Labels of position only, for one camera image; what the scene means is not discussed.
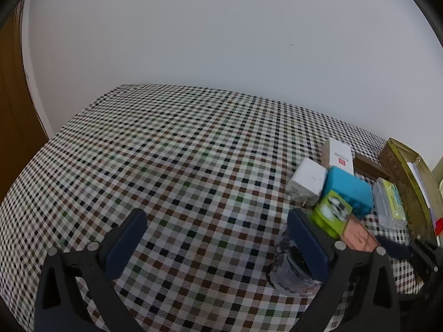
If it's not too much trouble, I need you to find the clear plastic box green label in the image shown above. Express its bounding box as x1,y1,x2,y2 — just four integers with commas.
373,177,407,232

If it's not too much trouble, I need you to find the gold cardboard box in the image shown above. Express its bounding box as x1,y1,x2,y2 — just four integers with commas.
378,138,443,246

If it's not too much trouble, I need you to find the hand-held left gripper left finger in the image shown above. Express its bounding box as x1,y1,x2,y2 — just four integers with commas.
35,208,149,332

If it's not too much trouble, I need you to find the brown wooden block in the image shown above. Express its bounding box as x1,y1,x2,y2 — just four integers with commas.
354,152,393,182

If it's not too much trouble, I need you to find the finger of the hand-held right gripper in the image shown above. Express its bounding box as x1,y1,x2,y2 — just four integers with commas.
375,233,442,284

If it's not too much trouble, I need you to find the clear plastic jar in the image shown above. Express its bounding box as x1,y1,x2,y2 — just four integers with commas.
269,226,324,295

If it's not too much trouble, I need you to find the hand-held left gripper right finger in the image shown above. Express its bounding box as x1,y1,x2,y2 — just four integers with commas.
287,208,402,332

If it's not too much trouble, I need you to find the white paper lining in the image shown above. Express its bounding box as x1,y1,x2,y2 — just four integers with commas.
406,161,443,222

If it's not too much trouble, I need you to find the teal building block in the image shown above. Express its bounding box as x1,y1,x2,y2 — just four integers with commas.
320,166,374,220

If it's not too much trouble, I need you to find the checked tablecloth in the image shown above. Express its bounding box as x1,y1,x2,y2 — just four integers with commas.
0,84,443,332

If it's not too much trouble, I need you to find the pink brick-pattern block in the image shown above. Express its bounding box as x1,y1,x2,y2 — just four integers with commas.
341,214,381,252

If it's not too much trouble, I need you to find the green building block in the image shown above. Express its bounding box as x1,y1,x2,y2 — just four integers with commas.
309,190,353,238

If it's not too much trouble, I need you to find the white carton with red label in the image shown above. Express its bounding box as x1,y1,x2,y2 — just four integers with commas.
322,138,355,177

